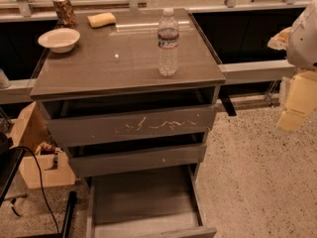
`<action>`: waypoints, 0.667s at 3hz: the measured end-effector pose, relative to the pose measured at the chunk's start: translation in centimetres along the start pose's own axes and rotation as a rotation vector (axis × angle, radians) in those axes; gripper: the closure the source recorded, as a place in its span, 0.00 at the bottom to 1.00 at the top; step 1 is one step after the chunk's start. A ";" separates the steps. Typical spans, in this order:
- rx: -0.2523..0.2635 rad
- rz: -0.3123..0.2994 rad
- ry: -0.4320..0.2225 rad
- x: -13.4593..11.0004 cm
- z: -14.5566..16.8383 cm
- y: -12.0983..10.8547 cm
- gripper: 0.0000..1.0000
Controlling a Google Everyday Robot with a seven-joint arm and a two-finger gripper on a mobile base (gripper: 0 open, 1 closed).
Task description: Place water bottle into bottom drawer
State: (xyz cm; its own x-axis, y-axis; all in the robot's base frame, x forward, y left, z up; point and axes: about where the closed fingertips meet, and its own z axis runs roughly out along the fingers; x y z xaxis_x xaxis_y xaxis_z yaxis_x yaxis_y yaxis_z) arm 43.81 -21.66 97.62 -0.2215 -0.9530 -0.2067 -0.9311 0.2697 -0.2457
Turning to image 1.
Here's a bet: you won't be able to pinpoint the black stand leg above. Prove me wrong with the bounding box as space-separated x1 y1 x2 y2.
60 191 77 238

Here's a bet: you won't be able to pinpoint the grey bottom drawer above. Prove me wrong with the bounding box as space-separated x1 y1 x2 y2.
86 166 217 238

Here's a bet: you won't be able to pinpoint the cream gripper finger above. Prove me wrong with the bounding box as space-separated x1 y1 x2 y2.
276 70 317 132
267 27 291 51

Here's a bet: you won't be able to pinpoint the yellow sponge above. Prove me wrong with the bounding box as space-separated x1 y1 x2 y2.
87 13 116 28

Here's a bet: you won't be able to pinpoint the black table edge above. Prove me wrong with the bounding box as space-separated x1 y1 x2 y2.
0 148 25 205

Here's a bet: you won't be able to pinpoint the white bowl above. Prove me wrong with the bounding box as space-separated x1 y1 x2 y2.
38 28 80 54

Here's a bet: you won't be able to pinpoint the grey middle drawer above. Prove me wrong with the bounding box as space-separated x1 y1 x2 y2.
67 143 207 178

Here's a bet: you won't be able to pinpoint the grey top drawer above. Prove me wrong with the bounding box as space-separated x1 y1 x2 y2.
47 105 215 147

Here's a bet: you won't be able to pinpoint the patterned drink can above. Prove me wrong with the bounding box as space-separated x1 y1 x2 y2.
53 0 76 28

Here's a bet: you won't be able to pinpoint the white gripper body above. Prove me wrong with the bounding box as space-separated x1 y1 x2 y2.
286 0 317 70

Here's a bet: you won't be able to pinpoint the cardboard box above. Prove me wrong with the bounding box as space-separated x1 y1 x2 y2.
9 102 76 188

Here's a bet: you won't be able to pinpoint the clear plastic water bottle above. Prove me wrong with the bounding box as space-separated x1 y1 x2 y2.
158 8 179 76

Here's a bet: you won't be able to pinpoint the grey drawer cabinet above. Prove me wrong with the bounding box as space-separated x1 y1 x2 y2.
30 7 227 183

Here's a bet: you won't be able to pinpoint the grey drawer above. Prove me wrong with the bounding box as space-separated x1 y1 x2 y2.
67 143 207 178
86 166 217 238
47 105 215 147

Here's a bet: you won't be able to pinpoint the black cable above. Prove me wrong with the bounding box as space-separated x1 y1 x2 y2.
9 145 61 235

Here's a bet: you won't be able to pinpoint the metal railing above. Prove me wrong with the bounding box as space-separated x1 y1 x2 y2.
1 0 310 105

